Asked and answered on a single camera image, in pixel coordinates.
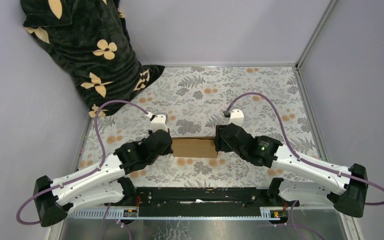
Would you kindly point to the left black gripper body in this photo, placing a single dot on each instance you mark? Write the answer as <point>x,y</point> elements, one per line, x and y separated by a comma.
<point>167,152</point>

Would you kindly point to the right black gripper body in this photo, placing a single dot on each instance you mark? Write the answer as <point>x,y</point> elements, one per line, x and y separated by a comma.
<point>221,145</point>

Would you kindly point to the brown cardboard paper box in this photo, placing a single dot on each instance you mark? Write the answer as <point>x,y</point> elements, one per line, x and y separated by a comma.
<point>194,147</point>

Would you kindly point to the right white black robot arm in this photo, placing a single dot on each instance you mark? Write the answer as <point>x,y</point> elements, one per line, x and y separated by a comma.
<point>325,183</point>

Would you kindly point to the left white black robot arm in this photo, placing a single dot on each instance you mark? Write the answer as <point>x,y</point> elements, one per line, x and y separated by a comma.
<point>98,184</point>

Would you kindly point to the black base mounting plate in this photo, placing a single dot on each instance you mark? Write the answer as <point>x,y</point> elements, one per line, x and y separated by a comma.
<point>205,202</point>

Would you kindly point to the floral patterned table mat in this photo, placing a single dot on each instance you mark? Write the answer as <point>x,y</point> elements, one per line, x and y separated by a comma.
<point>194,99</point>

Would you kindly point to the black floral plush blanket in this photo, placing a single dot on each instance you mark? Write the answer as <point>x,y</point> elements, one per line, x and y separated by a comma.
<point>89,40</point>

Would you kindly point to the aluminium frame rail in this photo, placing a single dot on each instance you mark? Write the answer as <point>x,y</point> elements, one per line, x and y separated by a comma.
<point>128,215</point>

